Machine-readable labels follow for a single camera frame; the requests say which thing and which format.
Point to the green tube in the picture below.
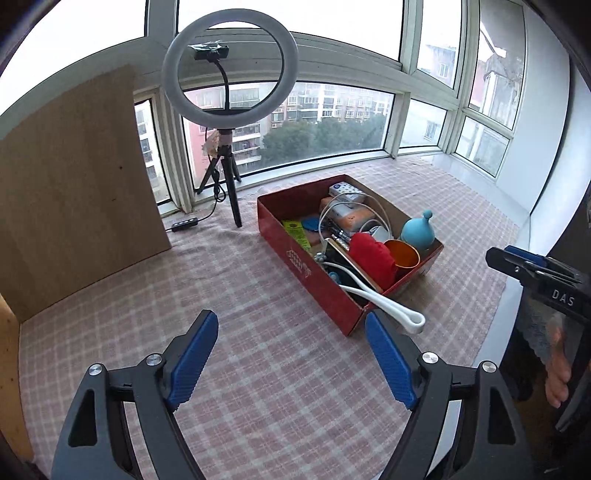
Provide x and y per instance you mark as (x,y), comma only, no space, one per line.
(295,233)

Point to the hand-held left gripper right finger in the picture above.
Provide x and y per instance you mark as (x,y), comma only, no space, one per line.
(388,357)

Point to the black pen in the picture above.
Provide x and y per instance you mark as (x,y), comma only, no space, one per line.
(339,235)

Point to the white window frame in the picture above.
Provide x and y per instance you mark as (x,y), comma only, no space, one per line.
(411,55)

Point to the light blue bulb toy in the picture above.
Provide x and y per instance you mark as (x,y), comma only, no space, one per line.
(418,233)

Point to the pine wood panel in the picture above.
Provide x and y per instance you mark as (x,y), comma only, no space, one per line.
(11,369)

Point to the dotted white tissue pack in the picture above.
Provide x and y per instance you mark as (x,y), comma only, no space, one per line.
(346,190)

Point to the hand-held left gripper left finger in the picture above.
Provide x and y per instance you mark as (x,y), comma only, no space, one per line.
(194,357)

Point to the red cloth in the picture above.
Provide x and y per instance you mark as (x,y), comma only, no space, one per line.
(371,258)

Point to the paper tag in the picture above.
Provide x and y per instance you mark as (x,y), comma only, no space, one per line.
(212,143)

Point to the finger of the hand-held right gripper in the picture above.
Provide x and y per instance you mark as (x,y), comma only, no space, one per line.
(545,261)
(512,267)

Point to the apartment buildings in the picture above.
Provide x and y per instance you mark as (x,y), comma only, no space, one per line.
(323,101)

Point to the white shoehorn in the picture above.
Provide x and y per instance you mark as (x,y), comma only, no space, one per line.
(383,302)

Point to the person's right hand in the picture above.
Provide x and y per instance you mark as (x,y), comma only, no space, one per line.
(556,369)

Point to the red cardboard box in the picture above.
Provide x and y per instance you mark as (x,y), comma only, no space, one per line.
(314,286)

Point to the gold-edged smartphone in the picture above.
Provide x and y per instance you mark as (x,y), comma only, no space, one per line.
(341,261)

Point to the orange cup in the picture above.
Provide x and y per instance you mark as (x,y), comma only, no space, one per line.
(401,258)

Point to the black tripod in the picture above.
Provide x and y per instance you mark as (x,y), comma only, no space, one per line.
(231,184)

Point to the blue plastic clip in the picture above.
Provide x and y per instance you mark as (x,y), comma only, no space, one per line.
(310,225)

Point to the white charger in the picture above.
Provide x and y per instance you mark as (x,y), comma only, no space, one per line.
(375,230)

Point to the light wooden board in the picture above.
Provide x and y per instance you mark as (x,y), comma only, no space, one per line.
(78,194)

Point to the peach tissue pack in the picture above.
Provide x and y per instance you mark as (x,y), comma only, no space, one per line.
(353,219)

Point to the person's right forearm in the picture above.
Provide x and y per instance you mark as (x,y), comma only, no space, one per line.
(535,323)

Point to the black webcam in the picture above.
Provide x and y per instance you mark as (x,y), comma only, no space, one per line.
(210,53)

